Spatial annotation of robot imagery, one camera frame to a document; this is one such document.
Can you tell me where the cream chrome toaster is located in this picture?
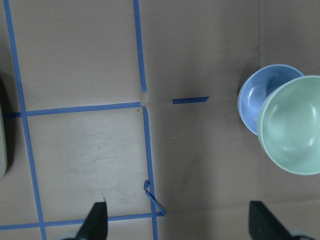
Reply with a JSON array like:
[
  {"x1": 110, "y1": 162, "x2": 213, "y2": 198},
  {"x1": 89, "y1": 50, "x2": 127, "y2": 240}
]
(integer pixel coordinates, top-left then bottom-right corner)
[{"x1": 0, "y1": 109, "x2": 8, "y2": 179}]

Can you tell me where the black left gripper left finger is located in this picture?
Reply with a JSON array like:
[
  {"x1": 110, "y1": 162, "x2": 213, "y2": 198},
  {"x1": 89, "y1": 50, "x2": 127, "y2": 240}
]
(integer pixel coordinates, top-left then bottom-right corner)
[{"x1": 76, "y1": 201, "x2": 108, "y2": 240}]

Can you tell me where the blue bowl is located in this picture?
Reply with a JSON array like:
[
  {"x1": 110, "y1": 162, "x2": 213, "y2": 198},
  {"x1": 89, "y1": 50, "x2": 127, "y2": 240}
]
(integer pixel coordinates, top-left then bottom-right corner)
[{"x1": 237, "y1": 64, "x2": 304, "y2": 135}]

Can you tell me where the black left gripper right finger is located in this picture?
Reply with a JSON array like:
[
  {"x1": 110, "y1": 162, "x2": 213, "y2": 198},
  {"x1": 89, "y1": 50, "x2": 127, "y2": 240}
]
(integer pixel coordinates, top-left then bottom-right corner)
[{"x1": 249, "y1": 200, "x2": 293, "y2": 240}]

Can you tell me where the green bowl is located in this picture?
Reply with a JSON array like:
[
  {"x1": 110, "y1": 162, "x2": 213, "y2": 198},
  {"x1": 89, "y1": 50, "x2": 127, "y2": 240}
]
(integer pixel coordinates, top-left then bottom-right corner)
[{"x1": 257, "y1": 75, "x2": 320, "y2": 176}]

